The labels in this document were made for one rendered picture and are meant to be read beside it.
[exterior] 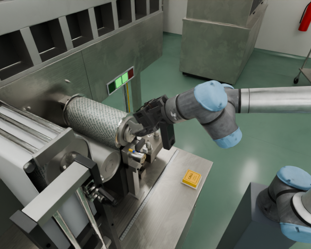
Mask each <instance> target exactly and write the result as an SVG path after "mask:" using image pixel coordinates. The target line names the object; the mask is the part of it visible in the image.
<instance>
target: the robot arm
mask: <svg viewBox="0 0 311 249"><path fill-rule="evenodd" d="M236 113H311V86H294V87H269V88H244V89H234V88H233V87H232V86H231V85H229V84H226V83H223V84H220V83H219V82H218V81H214V80H212V81H208V82H205V83H202V84H199V85H197V86H196V87H194V88H191V89H189V90H187V91H185V92H183V93H180V94H178V95H176V96H173V97H171V98H169V99H168V97H167V96H166V94H165V95H163V96H161V97H159V98H156V99H155V98H154V99H151V100H149V101H147V102H145V103H144V105H143V106H141V107H139V108H138V109H137V110H136V113H134V114H133V116H134V117H135V119H136V121H137V122H138V124H136V123H134V122H133V121H131V120H129V121H128V124H129V126H130V128H131V130H132V131H130V133H131V134H132V135H135V136H137V137H142V136H145V135H147V134H150V133H153V132H156V131H157V130H159V129H160V133H161V139H162V145H163V149H166V150H170V149H171V147H172V146H173V145H174V143H175V133H174V124H175V123H180V122H184V121H187V120H190V119H193V118H196V119H197V120H198V121H199V123H200V124H201V125H202V127H203V128H204V129H205V130H206V132H207V133H208V134H209V135H210V137H211V138H212V140H213V141H215V143H216V144H217V145H218V146H219V147H221V148H224V149H227V148H230V147H233V146H235V145H236V144H237V143H238V142H239V141H240V140H241V138H242V132H241V131H240V129H239V126H237V124H236V122H235V114H236ZM257 204H258V207H259V209H260V210H261V212H262V213H263V214H264V215H265V216H266V217H268V218H269V219H271V220H273V221H276V222H280V223H279V224H280V227H281V231H282V233H283V235H284V236H286V237H287V238H289V239H291V240H294V241H297V242H302V243H311V175H310V174H308V173H307V172H306V171H304V170H303V169H301V168H298V167H295V166H284V167H282V168H281V169H280V170H279V171H278V172H277V173H276V176H275V178H274V179H273V181H272V182H271V184H270V185H269V187H268V188H265V189H263V190H262V191H261V192H260V193H259V195H258V197H257Z"/></svg>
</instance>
